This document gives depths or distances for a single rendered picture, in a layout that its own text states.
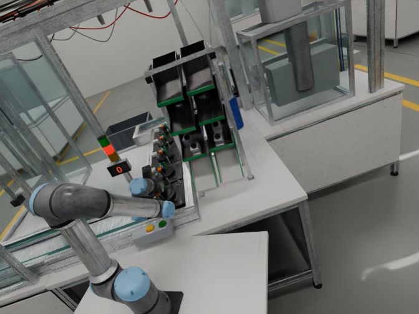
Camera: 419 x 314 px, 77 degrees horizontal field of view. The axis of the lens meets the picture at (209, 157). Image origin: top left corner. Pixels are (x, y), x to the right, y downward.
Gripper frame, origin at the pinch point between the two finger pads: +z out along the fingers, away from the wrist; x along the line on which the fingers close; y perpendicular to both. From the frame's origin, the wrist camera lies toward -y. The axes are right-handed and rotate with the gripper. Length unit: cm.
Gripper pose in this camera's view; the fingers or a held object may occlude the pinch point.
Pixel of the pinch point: (156, 182)
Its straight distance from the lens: 155.5
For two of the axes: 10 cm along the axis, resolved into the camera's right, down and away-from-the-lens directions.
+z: 0.8, 1.0, 9.9
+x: 9.4, -3.5, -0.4
